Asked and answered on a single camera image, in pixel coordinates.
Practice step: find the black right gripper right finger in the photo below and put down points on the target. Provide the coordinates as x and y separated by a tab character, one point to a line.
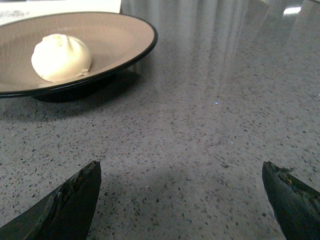
296	205

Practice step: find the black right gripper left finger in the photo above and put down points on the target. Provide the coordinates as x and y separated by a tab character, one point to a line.
64	214

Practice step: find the tan plate with black rim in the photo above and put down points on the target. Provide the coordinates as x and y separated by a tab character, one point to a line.
116	42

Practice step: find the white tray with bear print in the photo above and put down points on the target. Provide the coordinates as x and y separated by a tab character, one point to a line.
16	10

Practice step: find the white steamed bun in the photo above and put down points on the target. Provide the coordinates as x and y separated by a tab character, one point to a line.
60	57

